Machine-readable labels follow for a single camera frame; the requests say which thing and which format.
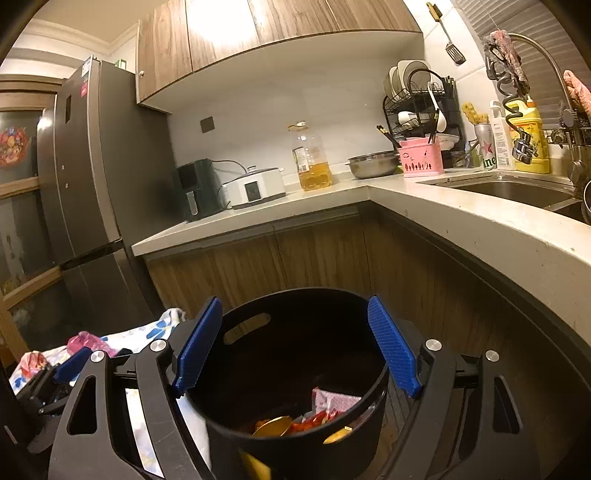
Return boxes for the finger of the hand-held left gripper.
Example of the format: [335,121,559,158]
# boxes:
[53,346,93,384]

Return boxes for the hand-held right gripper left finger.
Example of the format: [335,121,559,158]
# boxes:
[48,295,225,480]

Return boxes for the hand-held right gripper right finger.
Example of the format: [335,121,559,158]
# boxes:
[367,295,527,480]

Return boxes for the pink plastic bag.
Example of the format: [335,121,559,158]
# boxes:
[67,331,116,358]

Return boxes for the black trash bin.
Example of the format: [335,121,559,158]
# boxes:
[182,287,391,476]

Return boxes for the red white printed plastic bag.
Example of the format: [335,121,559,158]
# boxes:
[288,387,362,435]

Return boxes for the blue floral tablecloth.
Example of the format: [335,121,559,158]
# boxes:
[9,307,208,480]

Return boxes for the golden round lid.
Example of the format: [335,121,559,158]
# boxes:
[253,415,294,438]

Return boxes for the kitchen counter with wooden cabinets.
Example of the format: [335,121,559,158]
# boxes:
[131,168,591,480]

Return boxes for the black air fryer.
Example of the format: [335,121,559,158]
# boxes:
[173,158,222,223]

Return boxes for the white electric cooker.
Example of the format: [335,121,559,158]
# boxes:
[221,166,287,209]

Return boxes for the steel mixing bowl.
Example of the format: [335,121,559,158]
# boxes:
[347,151,402,180]

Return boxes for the grey refrigerator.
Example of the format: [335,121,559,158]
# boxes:
[37,56,185,352]

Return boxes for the wooden glass door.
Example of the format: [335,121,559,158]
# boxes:
[0,76,65,370]

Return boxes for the pink utensil holder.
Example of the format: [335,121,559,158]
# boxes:
[399,137,445,177]

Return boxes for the cooking oil bottle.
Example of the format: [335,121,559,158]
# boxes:
[288,121,333,192]

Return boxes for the steel kitchen sink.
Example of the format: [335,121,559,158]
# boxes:
[418,173,591,227]

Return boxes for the green silver drink can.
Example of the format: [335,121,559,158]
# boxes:
[475,124,498,169]

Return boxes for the red round door decoration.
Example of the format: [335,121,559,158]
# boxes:
[0,127,31,167]

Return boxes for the white pump bottle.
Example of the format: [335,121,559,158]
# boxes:
[488,102,516,171]

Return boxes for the white ladle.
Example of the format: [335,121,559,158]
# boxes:
[427,83,447,133]

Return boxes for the steel spring faucet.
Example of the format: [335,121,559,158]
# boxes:
[484,31,591,164]

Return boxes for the black dish rack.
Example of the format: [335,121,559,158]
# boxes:
[382,60,462,155]

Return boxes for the yellow detergent bottle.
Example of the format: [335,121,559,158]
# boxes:
[508,97,550,174]

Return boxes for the hanging metal spatula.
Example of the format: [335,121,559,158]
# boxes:
[426,2,466,65]

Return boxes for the dark cloth on faucet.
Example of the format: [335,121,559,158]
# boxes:
[484,30,527,93]

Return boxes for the pink cloth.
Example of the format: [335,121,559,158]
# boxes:
[563,70,591,114]

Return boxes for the window blinds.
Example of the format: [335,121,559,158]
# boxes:
[455,0,591,130]

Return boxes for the wooden wall cabinets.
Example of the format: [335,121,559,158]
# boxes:
[136,0,423,104]

